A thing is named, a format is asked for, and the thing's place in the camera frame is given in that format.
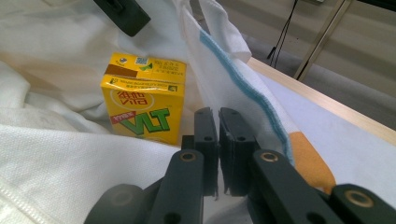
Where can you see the yellow drink carton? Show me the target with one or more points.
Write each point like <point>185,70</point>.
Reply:
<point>143,102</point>

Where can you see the light blue wooden-edged table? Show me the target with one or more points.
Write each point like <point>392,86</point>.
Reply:
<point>342,130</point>

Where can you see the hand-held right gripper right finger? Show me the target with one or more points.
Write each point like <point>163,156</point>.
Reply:
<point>238,155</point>

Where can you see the beige vertical post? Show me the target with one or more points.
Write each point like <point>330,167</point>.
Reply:
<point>323,37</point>

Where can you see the white green orange tote bag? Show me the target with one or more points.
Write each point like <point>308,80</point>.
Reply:
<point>62,155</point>

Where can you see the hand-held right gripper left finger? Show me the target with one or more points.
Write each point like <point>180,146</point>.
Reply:
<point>204,146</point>

